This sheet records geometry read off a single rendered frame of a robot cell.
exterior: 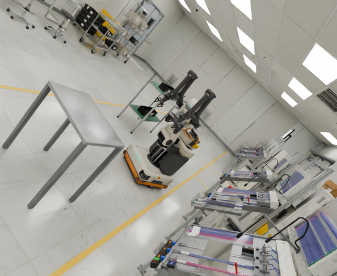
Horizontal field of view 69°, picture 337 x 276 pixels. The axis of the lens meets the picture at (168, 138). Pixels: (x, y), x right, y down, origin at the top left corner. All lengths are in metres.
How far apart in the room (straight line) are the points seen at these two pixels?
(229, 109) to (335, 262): 10.52
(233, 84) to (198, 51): 2.32
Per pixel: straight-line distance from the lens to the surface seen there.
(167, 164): 3.58
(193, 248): 1.92
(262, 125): 11.62
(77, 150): 1.91
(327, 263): 1.53
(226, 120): 11.72
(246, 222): 4.55
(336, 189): 3.31
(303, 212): 2.98
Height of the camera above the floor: 1.71
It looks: 16 degrees down
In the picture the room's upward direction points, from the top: 45 degrees clockwise
